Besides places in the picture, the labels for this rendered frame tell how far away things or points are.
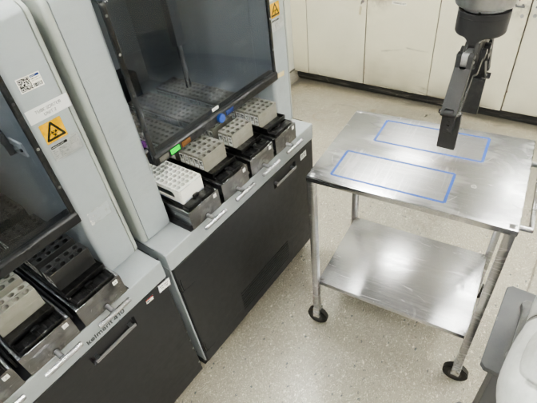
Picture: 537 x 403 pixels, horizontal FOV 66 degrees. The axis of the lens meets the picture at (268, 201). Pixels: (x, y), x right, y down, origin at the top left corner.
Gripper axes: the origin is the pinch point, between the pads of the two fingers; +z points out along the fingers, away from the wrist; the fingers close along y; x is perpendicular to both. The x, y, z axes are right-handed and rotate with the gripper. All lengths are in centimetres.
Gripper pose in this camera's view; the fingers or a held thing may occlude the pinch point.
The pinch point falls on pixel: (459, 123)
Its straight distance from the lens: 84.6
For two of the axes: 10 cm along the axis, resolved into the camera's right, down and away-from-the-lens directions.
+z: 1.0, 7.5, 6.5
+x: -8.1, -3.2, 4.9
